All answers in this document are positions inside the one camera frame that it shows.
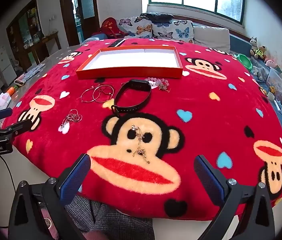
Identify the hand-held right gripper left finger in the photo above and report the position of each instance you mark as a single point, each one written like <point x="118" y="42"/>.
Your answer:
<point x="75" y="180"/>

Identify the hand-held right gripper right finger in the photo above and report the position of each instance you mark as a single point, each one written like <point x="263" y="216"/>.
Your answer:
<point x="208" y="177"/>

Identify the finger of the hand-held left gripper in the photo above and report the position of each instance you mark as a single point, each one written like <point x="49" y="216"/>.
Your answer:
<point x="20" y="126"/>
<point x="3" y="113"/>

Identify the black smart band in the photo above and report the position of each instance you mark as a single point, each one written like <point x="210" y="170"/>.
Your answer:
<point x="139" y="82"/>

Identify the orange shallow box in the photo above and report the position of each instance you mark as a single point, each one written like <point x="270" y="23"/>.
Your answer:
<point x="131" y="60"/>

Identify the grey patterned cloth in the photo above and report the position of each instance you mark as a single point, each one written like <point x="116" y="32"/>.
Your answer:
<point x="30" y="73"/>

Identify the white cabinet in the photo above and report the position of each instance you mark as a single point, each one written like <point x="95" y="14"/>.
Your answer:
<point x="4" y="65"/>

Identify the grey plaid pants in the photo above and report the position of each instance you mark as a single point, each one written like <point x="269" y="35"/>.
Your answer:
<point x="110" y="220"/>

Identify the red monkey printed blanket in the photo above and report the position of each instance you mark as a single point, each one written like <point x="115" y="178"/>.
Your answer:
<point x="206" y="105"/>

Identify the wooden side table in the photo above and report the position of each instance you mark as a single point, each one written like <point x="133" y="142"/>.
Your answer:
<point x="48" y="38"/>

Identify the dark wooden display cabinet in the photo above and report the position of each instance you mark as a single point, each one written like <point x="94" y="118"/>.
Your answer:
<point x="30" y="22"/>

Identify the yellow toy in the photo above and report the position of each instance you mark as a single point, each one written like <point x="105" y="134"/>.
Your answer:
<point x="272" y="90"/>

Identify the clear plastic storage box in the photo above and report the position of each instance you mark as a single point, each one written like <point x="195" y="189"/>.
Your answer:
<point x="278" y="82"/>

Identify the green bowl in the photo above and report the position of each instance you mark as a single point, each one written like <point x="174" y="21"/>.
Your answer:
<point x="244" y="60"/>

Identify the black remote control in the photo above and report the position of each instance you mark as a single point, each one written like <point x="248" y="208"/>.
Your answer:
<point x="116" y="43"/>

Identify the pink plush toy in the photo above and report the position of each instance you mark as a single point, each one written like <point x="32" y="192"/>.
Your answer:
<point x="270" y="63"/>

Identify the red bag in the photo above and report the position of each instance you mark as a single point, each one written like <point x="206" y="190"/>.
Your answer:
<point x="109" y="25"/>

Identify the brown teddy bear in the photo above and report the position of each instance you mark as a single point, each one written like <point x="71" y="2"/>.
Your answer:
<point x="259" y="52"/>

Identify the dark wooden door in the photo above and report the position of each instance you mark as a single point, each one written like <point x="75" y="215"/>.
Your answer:
<point x="87" y="2"/>

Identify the white cushion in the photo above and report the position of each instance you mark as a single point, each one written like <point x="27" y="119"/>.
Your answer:
<point x="212" y="37"/>

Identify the white plush toy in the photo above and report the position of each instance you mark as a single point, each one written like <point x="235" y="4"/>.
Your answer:
<point x="254" y="42"/>

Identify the butterfly print pillow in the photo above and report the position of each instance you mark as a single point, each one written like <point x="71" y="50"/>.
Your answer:
<point x="141" y="28"/>
<point x="173" y="31"/>

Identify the black cloth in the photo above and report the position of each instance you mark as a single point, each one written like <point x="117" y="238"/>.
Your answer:
<point x="158" y="17"/>

